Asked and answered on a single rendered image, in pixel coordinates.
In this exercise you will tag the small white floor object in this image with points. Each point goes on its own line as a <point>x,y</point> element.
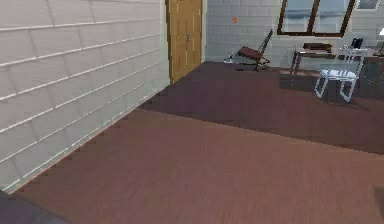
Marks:
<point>228,59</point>

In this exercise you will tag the yellow wooden room door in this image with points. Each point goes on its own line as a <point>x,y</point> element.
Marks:
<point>184,40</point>

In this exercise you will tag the dark brown flat box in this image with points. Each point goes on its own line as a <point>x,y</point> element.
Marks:
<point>317,46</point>

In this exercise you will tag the dark wooden desk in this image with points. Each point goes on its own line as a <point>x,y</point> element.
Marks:
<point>333,55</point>

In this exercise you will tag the white metal chair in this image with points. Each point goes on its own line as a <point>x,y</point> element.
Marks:
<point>340,75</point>

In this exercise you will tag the brown framed window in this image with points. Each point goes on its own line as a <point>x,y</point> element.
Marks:
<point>314,16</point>

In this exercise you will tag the black telephone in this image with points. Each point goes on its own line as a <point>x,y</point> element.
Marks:
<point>357,42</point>

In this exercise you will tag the white desk lamp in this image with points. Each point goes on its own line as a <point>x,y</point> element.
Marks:
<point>380,43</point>

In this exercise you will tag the white framed window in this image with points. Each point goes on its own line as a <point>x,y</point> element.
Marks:
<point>368,4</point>

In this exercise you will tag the small orange wall disc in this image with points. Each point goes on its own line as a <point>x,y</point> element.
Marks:
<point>234,20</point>

